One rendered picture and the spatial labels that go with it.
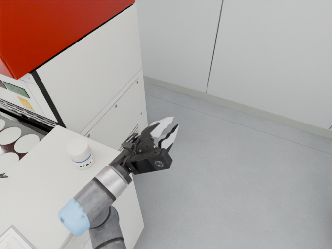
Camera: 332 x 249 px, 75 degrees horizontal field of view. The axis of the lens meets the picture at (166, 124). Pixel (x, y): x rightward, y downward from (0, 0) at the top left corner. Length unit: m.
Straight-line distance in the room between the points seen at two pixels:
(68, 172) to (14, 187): 0.18
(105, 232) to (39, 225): 0.27
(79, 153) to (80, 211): 0.28
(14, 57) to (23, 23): 0.11
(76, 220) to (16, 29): 0.58
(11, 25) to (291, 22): 1.72
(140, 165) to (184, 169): 1.39
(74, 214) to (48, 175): 0.38
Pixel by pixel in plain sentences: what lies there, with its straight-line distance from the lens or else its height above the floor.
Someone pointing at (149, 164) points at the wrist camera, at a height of 1.21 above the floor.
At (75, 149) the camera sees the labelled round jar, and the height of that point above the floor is 1.06.
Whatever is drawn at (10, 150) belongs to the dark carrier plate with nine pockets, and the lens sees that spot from 1.13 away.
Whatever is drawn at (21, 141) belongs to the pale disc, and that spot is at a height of 0.90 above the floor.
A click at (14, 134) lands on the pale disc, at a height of 0.90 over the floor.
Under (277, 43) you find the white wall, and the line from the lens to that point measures 2.03.
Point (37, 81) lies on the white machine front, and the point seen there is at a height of 1.18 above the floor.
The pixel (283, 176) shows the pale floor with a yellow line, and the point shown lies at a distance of 2.12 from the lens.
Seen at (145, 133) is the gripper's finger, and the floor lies 1.23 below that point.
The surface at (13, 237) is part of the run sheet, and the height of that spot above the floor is 0.97.
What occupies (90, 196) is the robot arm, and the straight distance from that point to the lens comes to 0.53.
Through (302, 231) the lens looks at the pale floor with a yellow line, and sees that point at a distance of 1.97.
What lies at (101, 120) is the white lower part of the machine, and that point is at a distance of 1.26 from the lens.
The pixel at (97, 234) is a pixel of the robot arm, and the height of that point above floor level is 1.09.
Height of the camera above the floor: 1.66
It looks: 49 degrees down
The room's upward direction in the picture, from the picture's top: straight up
